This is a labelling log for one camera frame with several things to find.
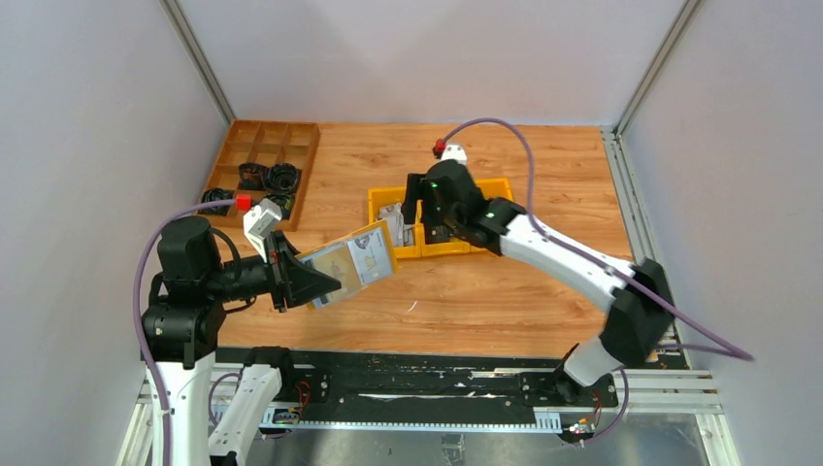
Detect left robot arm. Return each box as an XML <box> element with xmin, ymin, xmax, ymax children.
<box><xmin>138</xmin><ymin>216</ymin><xmax>342</xmax><ymax>465</ymax></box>

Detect cards in left bin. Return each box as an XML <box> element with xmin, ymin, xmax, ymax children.
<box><xmin>378</xmin><ymin>202</ymin><xmax>415</xmax><ymax>248</ymax></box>

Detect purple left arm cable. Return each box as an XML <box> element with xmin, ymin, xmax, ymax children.
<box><xmin>132</xmin><ymin>199</ymin><xmax>239</xmax><ymax>466</ymax></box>

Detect gold credit card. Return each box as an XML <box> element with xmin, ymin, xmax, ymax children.
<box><xmin>301</xmin><ymin>247</ymin><xmax>362</xmax><ymax>309</ymax></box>

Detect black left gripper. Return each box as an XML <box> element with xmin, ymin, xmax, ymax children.
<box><xmin>206</xmin><ymin>227</ymin><xmax>342</xmax><ymax>309</ymax></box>

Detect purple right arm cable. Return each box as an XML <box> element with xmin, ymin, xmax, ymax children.
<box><xmin>444</xmin><ymin>117</ymin><xmax>755</xmax><ymax>445</ymax></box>

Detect rolled dark blue tie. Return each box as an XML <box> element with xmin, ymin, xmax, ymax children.
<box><xmin>265</xmin><ymin>193</ymin><xmax>296</xmax><ymax>219</ymax></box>

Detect wooden compartment tray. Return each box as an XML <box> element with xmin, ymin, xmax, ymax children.
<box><xmin>200</xmin><ymin>119</ymin><xmax>320</xmax><ymax>231</ymax></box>

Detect yellow leather card holder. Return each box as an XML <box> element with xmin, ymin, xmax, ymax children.
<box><xmin>298</xmin><ymin>219</ymin><xmax>398</xmax><ymax>310</ymax></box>

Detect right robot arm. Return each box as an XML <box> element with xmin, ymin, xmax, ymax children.
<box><xmin>402</xmin><ymin>160</ymin><xmax>674</xmax><ymax>406</ymax></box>

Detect right yellow bin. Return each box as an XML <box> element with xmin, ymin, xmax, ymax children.
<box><xmin>476</xmin><ymin>178</ymin><xmax>513</xmax><ymax>201</ymax></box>

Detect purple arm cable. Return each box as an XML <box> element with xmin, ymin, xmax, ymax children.
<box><xmin>132</xmin><ymin>199</ymin><xmax>239</xmax><ymax>466</ymax></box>
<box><xmin>444</xmin><ymin>117</ymin><xmax>755</xmax><ymax>445</ymax></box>

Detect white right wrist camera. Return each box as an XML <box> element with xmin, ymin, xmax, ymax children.
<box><xmin>432</xmin><ymin>139</ymin><xmax>468</xmax><ymax>166</ymax></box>

